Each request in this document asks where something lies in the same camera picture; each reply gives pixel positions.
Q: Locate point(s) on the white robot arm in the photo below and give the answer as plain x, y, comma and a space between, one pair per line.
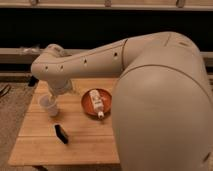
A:
162, 102

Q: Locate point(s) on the orange round plate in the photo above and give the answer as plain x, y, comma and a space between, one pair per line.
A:
87, 104

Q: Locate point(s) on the wooden table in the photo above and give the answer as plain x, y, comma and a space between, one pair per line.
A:
71, 137

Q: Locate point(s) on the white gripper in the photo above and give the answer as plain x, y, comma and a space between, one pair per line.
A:
56, 88

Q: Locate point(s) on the black eraser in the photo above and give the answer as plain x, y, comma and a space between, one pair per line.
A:
61, 134

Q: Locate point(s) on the white plastic bottle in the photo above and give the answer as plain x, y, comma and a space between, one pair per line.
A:
97, 103

